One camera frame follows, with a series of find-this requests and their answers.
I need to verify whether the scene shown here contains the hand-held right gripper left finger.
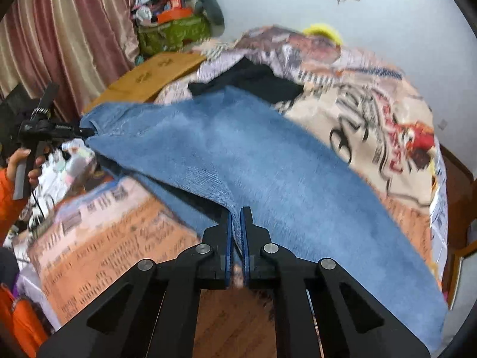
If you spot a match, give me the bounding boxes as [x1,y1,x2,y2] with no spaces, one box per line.
[37,207,235,358]

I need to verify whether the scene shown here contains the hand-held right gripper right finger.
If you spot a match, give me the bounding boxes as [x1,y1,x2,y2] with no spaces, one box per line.
[240,206,431,358]

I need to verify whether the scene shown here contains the blue denim pants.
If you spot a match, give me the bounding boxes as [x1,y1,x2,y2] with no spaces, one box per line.
[80,86,450,355]

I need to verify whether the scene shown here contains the person's left hand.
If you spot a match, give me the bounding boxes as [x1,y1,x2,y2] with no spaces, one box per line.
[6,145,51,189]

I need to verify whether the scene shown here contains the light wooden board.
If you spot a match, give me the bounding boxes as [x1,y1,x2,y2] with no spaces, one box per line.
[82,52,205,114]

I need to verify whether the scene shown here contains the striped pink curtain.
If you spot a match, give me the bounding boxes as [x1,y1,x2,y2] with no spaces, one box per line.
[0,0,146,120]

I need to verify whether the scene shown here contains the green fabric bag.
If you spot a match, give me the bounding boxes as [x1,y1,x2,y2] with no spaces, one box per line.
[136,17,211,58]

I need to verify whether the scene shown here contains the orange box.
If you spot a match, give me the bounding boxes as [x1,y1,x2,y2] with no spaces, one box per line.
[157,7,192,24]

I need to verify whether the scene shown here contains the black cloth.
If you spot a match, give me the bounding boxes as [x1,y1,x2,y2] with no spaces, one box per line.
[187,57,304,105]

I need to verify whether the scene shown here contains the grey plush toy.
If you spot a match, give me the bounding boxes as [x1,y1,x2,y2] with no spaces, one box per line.
[179,0,225,38]

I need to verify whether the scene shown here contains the person's orange jacket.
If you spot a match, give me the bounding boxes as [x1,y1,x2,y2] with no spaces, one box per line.
[0,283,51,358]

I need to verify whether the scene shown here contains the printed blanket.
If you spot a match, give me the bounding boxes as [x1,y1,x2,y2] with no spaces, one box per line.
[28,25,448,329]

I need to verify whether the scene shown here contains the brown wooden wardrobe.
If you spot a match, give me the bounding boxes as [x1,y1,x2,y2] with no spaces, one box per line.
[446,240,477,310]

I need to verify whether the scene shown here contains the yellow foam noodle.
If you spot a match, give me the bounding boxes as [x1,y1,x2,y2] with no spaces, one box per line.
[303,22,343,45]

